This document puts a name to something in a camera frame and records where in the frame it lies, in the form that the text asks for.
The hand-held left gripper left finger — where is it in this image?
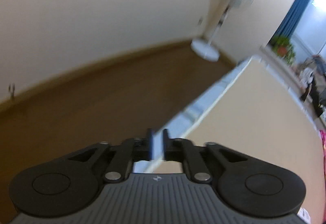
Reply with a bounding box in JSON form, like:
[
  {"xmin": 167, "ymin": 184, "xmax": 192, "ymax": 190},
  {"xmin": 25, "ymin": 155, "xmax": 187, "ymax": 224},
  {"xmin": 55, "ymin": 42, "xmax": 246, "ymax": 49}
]
[{"xmin": 67, "ymin": 129, "xmax": 155, "ymax": 184}]

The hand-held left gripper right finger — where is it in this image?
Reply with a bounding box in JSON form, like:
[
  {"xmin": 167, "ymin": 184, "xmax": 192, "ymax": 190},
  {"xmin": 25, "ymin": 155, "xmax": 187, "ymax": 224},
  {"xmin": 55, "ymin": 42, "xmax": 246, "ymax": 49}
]
[{"xmin": 163, "ymin": 129, "xmax": 252, "ymax": 185}]

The pile of clothes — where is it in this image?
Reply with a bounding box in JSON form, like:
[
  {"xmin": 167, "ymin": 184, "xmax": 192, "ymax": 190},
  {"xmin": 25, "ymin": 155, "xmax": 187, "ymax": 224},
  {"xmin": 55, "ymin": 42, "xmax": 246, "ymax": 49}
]
[{"xmin": 297, "ymin": 54, "xmax": 326, "ymax": 118}]

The white standing fan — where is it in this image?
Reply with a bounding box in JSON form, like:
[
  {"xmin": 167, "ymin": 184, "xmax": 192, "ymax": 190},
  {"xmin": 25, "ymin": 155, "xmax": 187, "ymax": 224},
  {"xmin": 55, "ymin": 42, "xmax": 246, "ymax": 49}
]
[{"xmin": 191, "ymin": 0, "xmax": 255, "ymax": 62}]

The potted green plant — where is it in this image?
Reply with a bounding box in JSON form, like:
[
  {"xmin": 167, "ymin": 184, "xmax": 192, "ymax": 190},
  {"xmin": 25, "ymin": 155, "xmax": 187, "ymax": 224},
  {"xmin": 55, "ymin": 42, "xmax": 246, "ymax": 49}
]
[{"xmin": 270, "ymin": 36, "xmax": 296, "ymax": 65}]

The pink floral quilt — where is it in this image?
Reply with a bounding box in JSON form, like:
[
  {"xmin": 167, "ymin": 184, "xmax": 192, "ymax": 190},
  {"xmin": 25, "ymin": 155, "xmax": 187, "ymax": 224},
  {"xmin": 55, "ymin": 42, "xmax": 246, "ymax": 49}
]
[{"xmin": 316, "ymin": 129, "xmax": 326, "ymax": 154}]

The blue curtain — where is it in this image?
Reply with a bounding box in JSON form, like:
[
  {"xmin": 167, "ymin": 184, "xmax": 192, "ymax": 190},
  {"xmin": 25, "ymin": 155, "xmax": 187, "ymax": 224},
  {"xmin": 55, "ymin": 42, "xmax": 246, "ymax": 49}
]
[{"xmin": 274, "ymin": 0, "xmax": 319, "ymax": 41}]

